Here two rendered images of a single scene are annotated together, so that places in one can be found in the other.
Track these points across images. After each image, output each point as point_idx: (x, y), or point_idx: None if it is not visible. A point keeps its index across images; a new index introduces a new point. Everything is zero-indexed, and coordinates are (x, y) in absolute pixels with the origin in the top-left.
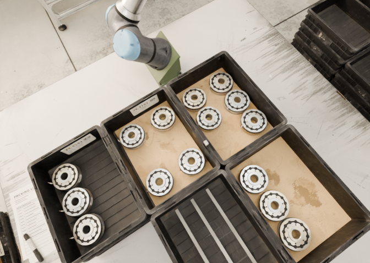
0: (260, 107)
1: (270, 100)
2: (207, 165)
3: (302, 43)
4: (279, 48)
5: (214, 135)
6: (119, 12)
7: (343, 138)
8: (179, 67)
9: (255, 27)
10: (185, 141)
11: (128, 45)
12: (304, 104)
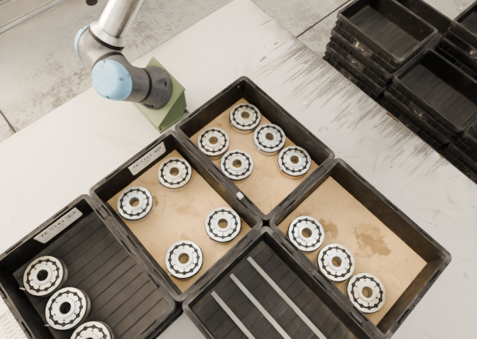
0: (299, 142)
1: (311, 132)
2: (244, 226)
3: (336, 57)
4: (310, 66)
5: (247, 186)
6: (96, 38)
7: (404, 169)
8: (184, 103)
9: (275, 42)
10: (209, 200)
11: (115, 81)
12: (352, 134)
